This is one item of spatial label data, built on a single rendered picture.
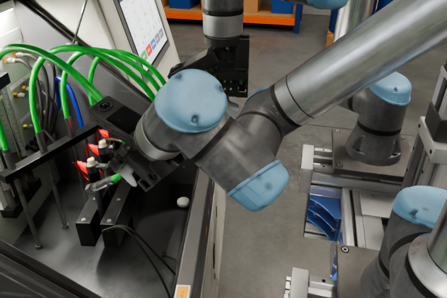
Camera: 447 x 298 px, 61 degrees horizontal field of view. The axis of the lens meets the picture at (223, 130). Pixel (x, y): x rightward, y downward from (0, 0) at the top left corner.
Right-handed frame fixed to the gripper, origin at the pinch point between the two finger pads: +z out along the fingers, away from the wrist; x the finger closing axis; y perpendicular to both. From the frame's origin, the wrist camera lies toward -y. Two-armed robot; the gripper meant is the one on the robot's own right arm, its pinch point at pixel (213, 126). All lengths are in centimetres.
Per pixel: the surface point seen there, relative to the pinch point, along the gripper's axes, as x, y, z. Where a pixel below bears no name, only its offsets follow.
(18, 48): -6.9, -34.6, -18.9
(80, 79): -12.0, -21.8, -15.3
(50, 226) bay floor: 8, -50, 41
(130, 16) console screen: 57, -33, -9
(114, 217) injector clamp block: -2.8, -24.8, 25.6
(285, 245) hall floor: 83, 32, 124
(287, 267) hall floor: 67, 32, 124
